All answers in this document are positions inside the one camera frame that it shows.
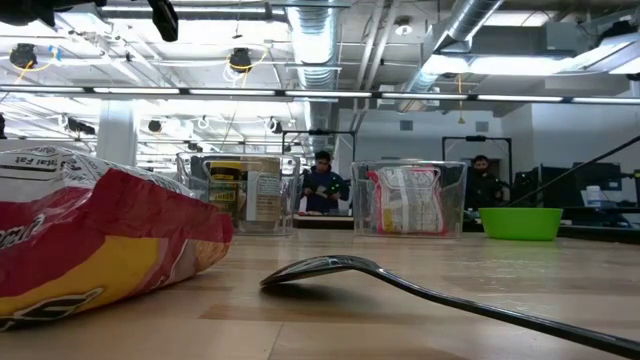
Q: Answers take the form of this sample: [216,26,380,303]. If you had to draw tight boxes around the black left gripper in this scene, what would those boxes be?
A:
[147,0,180,43]

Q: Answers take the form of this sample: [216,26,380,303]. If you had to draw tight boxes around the tan-lidded spice jar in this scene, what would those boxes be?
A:
[243,157,284,224]

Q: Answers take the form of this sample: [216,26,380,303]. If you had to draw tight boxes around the red ramen noodle packet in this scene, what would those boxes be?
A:
[0,145,235,332]
[367,166,450,236]

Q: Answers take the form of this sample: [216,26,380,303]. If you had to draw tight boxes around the black spoon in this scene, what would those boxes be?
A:
[259,254,640,359]

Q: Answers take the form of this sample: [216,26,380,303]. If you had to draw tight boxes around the ceiling light strip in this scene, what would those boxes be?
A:
[0,84,640,105]

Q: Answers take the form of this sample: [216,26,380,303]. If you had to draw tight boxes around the black ceiling fixture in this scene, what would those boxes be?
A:
[8,42,39,70]
[229,47,254,74]

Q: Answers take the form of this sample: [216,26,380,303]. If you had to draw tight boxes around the white column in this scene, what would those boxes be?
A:
[97,99,139,166]

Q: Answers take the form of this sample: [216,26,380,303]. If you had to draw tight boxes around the clear plastic bin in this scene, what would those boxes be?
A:
[175,152,302,237]
[350,159,468,239]

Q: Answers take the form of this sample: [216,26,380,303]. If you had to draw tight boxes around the person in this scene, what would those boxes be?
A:
[464,154,506,210]
[301,150,351,214]

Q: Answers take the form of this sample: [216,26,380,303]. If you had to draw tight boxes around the green plastic bowl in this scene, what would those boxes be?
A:
[478,206,564,242]

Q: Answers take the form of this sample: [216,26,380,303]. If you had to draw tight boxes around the black monitors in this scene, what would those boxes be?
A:
[514,160,624,207]

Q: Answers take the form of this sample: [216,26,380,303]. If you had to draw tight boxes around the black frame stand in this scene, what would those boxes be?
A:
[442,134,514,211]

